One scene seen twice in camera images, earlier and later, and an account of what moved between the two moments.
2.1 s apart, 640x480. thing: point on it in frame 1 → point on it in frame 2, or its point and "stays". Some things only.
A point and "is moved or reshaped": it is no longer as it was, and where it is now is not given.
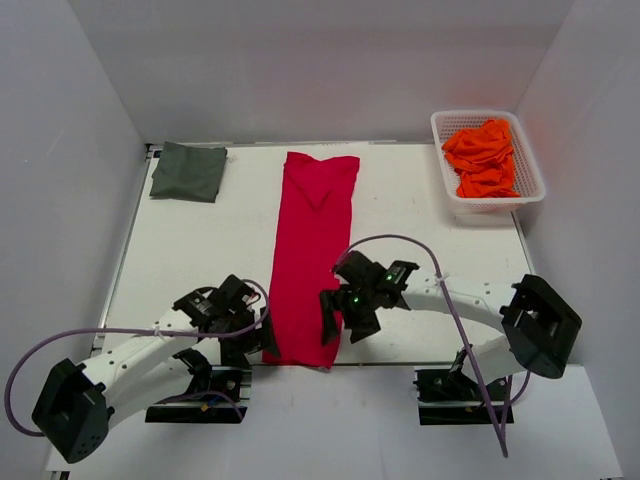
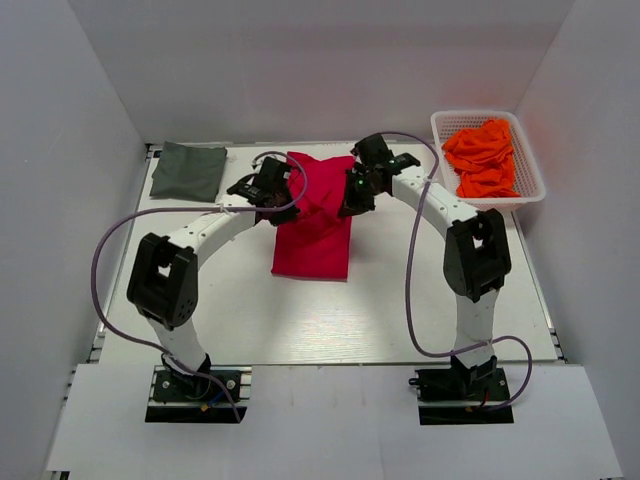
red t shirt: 312,238 is moved or reshaped
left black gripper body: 234,347 → 283,216
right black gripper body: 360,309 → 360,194
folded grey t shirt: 188,173 stays
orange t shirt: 482,160 stays
